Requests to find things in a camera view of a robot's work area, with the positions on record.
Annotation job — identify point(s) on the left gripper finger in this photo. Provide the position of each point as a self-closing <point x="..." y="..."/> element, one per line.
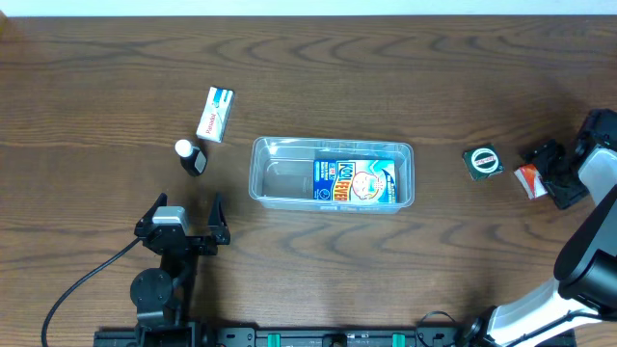
<point x="217" y="223"/>
<point x="160" y="201"/>

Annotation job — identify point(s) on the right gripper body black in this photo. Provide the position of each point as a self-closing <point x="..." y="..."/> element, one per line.
<point x="564" y="180"/>

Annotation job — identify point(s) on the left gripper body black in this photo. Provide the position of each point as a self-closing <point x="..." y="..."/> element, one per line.
<point x="203" y="248"/>

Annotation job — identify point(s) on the red white packet box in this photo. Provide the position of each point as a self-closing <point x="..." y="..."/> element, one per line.
<point x="531" y="180"/>

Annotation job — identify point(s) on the dark bottle white cap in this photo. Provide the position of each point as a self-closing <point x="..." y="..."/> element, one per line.
<point x="192" y="159"/>

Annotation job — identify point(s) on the green round-logo small box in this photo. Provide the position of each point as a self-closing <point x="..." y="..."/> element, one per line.
<point x="483" y="162"/>

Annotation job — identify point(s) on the blue Kool Fever box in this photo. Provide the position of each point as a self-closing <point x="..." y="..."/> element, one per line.
<point x="355" y="180"/>

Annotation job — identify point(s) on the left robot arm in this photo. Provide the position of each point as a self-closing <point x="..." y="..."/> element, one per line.
<point x="162" y="295"/>

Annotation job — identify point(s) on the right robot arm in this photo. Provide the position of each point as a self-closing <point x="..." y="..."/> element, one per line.
<point x="582" y="289"/>

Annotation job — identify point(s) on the clear plastic container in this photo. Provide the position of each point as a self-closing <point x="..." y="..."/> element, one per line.
<point x="282" y="172"/>

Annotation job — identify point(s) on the white Panadol box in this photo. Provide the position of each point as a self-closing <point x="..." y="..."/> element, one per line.
<point x="215" y="114"/>

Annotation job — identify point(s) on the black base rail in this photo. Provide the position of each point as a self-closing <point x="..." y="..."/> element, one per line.
<point x="249" y="337"/>

